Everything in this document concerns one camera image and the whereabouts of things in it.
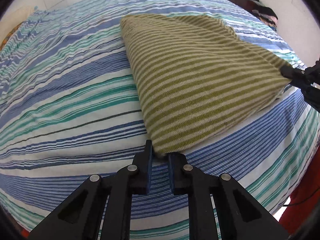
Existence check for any black cable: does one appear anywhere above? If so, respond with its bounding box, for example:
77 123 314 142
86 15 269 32
282 179 320 208

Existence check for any dark wooden dresser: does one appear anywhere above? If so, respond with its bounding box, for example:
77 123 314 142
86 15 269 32
228 0 258 13

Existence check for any pile of clothes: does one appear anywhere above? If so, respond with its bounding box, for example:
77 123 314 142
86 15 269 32
252 0 278 32

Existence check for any green striped knit cardigan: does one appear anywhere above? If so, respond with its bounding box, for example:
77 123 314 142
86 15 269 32
120 14 290 157

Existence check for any blue green striped bedspread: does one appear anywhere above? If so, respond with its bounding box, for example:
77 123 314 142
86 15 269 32
1 0 319 231

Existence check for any cream headboard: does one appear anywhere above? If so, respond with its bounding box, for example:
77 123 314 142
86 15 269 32
1 5 38 43

